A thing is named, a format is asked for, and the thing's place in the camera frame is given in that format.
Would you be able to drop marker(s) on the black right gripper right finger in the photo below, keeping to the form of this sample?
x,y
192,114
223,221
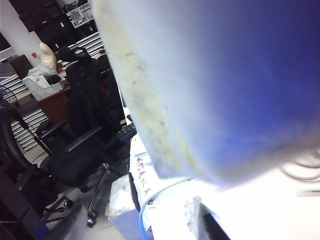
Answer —
x,y
212,230

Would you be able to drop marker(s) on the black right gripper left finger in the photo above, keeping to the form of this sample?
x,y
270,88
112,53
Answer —
x,y
67,227

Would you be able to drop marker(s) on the white cloth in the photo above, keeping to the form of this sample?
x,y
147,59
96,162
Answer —
x,y
200,75

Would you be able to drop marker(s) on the clear crumpled plastic bag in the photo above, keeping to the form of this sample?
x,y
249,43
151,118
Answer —
x,y
122,197

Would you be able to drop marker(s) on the white printed plastic bag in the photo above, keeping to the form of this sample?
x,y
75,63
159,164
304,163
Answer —
x,y
145,175

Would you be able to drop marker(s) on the black remote keypad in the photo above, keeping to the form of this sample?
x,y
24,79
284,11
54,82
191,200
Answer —
x,y
126,131

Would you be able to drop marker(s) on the black mesh office chair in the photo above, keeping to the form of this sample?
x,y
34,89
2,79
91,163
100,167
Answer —
x,y
82,112

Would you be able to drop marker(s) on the brown wooden desk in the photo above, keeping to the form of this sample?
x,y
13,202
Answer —
x,y
55,107

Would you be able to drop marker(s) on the white patterned cardboard box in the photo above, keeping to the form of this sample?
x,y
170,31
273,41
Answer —
x,y
40,87

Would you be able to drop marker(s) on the black standing fan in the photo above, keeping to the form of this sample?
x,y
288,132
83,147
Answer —
x,y
6,93

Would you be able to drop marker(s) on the dark laptop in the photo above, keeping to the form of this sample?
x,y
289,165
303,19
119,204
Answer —
x,y
21,66

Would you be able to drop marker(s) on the beige mannequin figure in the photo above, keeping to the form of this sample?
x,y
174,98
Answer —
x,y
47,57

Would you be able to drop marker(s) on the black equipment cabinets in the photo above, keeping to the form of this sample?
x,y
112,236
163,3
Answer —
x,y
50,25

